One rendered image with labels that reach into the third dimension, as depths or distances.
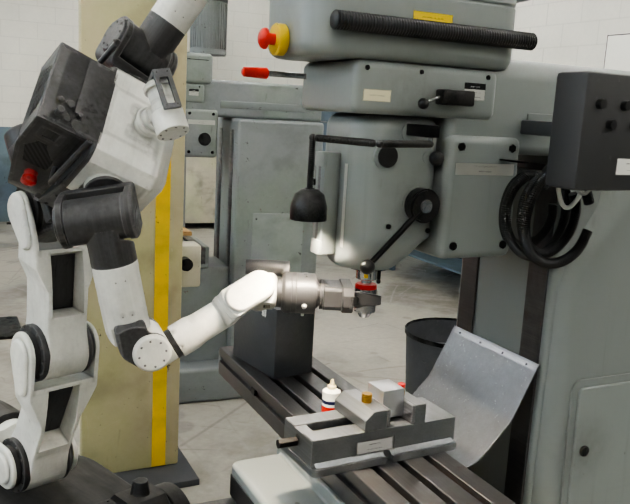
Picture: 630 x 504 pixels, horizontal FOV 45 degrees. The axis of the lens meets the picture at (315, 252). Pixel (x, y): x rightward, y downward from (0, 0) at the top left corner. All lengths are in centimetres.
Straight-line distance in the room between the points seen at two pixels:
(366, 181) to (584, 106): 42
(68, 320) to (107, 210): 51
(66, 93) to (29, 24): 889
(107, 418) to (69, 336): 152
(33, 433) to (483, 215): 122
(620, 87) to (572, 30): 585
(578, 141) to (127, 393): 244
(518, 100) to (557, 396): 66
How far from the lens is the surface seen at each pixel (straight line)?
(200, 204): 1006
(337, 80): 151
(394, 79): 149
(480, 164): 162
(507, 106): 166
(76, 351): 196
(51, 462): 216
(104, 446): 349
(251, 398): 202
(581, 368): 183
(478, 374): 190
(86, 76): 163
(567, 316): 177
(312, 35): 143
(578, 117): 145
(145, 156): 160
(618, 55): 692
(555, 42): 747
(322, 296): 162
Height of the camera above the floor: 163
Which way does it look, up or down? 11 degrees down
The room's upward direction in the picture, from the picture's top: 3 degrees clockwise
